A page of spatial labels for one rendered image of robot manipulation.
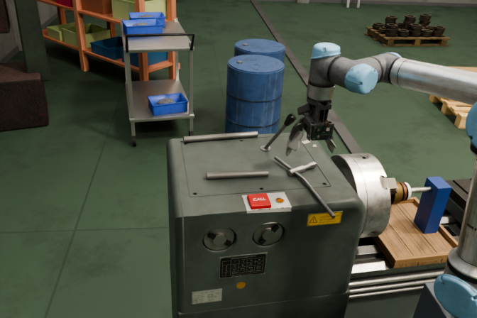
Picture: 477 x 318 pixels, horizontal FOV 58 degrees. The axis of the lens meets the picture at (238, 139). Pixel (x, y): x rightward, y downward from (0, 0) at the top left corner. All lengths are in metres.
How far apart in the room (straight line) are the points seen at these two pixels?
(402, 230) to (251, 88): 2.21
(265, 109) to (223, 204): 2.66
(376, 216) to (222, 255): 0.57
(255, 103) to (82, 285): 2.02
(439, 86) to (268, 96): 2.79
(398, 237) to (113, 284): 1.69
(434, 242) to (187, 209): 1.07
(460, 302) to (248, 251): 0.58
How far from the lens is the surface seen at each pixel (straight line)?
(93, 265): 2.97
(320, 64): 1.21
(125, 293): 2.77
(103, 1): 5.64
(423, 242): 1.91
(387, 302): 2.11
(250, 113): 3.87
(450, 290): 1.14
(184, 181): 1.38
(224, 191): 1.33
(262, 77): 3.75
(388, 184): 1.63
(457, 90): 1.14
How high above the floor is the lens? 2.02
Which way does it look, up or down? 28 degrees down
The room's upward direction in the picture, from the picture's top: 3 degrees clockwise
